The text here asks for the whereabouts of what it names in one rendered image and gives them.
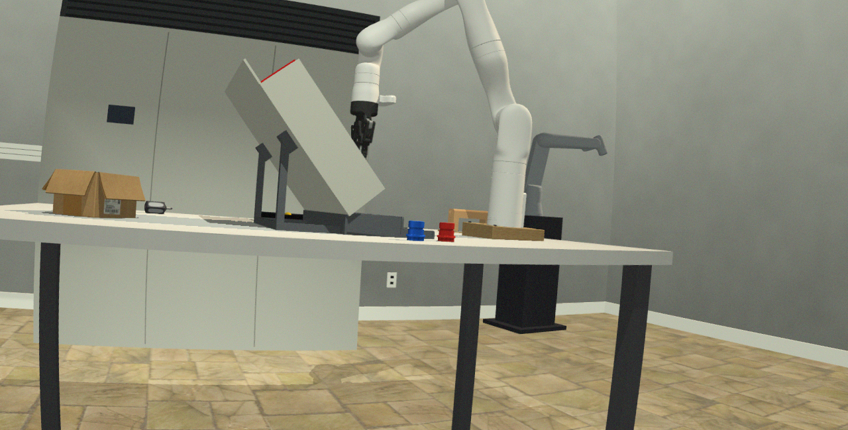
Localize red plug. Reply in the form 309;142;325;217
437;222;455;242

